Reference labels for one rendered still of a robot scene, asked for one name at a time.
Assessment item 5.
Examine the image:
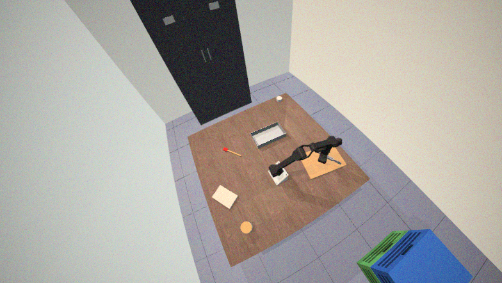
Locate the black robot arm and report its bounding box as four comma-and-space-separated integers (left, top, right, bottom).
269, 136, 343, 177

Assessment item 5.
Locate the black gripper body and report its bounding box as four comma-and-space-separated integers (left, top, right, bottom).
318, 148, 330, 164

